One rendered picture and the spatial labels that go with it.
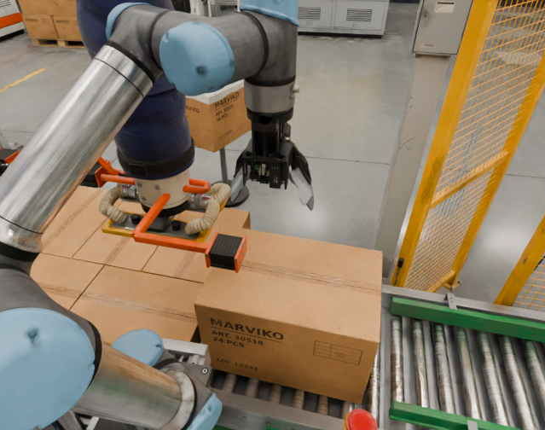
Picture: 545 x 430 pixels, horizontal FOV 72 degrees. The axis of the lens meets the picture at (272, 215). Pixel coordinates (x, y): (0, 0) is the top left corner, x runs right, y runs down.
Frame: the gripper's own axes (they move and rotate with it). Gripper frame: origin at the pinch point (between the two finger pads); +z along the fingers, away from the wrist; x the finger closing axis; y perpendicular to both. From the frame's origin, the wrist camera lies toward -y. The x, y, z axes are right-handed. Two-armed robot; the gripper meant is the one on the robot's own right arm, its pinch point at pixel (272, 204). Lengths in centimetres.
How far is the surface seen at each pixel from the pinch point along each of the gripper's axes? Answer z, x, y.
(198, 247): 24.1, -21.0, -9.8
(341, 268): 57, 18, -41
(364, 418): 48, 24, 14
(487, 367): 98, 80, -36
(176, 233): 35, -35, -26
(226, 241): 22.4, -13.9, -11.8
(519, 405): 98, 88, -23
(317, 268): 57, 10, -39
